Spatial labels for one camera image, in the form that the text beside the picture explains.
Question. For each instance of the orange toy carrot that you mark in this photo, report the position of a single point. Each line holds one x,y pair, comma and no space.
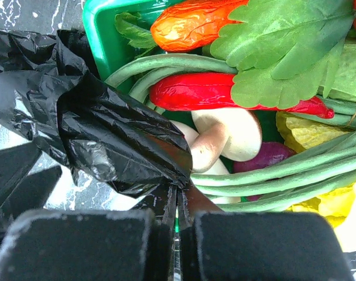
192,24

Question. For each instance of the black plastic trash bag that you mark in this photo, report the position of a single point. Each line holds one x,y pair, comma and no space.
50,94

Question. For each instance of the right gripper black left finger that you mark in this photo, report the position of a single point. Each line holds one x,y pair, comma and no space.
93,244

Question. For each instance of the green toy leaf vegetable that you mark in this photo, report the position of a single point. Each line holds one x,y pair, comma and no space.
284,51

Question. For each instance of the green plastic vegetable basket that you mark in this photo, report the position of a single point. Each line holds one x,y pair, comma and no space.
110,50

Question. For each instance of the yellow white toy cabbage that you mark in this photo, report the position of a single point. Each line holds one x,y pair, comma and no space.
338,206

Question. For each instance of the green toy bean bundle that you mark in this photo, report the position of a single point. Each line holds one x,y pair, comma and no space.
315,171

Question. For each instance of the white toy mushroom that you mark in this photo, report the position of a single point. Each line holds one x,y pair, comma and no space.
234,133

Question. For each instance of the red toy chili pepper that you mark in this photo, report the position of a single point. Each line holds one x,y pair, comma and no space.
210,90

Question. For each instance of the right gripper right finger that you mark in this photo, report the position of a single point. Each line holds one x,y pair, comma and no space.
216,245

